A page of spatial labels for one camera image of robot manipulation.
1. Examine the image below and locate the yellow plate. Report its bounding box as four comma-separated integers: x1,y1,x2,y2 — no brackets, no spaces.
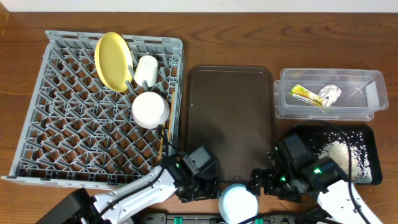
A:
95,32,133,92

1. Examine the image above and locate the grey dishwasher rack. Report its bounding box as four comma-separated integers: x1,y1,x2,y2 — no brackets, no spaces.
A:
4,30,185,190

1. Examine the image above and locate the white tissue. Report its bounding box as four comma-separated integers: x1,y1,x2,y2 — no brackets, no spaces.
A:
318,85,341,106

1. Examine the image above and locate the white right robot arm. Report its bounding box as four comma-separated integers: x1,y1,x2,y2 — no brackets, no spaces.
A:
246,134,381,223

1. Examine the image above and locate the black waste tray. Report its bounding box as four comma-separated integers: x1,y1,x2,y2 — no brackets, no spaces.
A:
289,125,383,185

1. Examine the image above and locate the light blue bowl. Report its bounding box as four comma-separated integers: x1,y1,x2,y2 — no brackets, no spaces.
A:
218,184,259,224

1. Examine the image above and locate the brown serving tray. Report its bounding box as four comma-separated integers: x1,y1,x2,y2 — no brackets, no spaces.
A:
181,65,277,183

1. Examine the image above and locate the clear plastic bin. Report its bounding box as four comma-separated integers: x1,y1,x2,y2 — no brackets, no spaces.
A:
274,68,389,121

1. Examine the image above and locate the yellow green snack wrapper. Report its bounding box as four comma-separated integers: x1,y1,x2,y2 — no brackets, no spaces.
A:
289,84,323,106

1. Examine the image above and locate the pile of rice and nuts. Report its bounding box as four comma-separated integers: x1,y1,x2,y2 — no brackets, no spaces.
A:
308,131,373,184

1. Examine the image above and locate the white paper cup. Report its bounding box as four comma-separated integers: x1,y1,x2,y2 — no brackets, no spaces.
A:
134,55,158,87

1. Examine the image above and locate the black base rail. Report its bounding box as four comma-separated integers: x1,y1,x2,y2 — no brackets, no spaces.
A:
133,212,343,224

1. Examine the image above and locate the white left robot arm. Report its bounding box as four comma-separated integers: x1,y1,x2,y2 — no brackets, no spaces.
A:
39,146,220,223

